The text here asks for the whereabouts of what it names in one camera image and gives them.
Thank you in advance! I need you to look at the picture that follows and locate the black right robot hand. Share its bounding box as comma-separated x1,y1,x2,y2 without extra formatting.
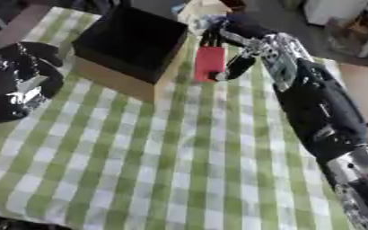
197,13,278,83

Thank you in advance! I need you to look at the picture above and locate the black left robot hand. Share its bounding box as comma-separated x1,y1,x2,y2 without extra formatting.
0,41,66,130

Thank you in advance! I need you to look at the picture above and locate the red rectangular block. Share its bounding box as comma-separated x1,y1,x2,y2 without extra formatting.
191,44,228,84

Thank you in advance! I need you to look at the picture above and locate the cardboard box with black inside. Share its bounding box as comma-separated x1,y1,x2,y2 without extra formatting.
69,4,190,103

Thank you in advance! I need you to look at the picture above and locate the white cabinet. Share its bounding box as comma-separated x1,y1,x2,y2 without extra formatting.
302,0,368,27

